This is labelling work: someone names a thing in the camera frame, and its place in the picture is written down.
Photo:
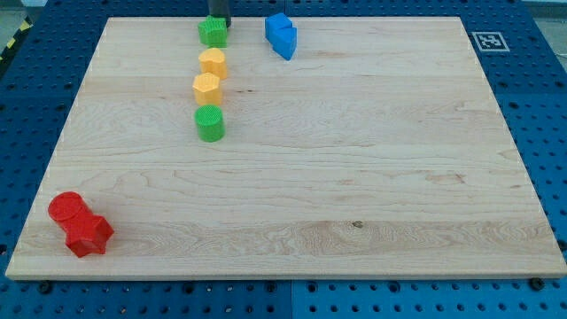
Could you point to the green star block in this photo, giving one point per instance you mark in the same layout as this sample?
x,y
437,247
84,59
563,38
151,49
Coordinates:
x,y
213,32

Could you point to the yellow heart block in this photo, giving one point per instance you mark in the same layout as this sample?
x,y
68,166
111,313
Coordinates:
x,y
213,61

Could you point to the light wooden board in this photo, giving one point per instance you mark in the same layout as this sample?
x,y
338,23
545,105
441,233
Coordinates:
x,y
377,152

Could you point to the blue cube block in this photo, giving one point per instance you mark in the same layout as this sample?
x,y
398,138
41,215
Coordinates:
x,y
276,22

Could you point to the red cylinder block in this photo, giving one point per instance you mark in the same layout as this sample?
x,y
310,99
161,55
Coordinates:
x,y
69,211

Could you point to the yellow hexagon block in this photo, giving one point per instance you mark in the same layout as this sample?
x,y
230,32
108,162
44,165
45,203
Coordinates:
x,y
207,89

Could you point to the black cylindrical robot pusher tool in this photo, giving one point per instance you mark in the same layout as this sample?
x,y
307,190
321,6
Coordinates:
x,y
220,9

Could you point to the black and yellow hazard tape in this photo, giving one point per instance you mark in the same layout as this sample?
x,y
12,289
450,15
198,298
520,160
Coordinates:
x,y
16,41

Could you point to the white fiducial marker tag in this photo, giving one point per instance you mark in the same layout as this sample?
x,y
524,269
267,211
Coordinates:
x,y
490,41

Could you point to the green cylinder block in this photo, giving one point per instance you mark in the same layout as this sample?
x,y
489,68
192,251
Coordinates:
x,y
210,123

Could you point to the blue triangle block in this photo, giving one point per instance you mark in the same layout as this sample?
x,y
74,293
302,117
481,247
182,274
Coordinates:
x,y
284,41

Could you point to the red star block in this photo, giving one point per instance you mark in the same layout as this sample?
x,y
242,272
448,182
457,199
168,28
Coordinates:
x,y
87,234

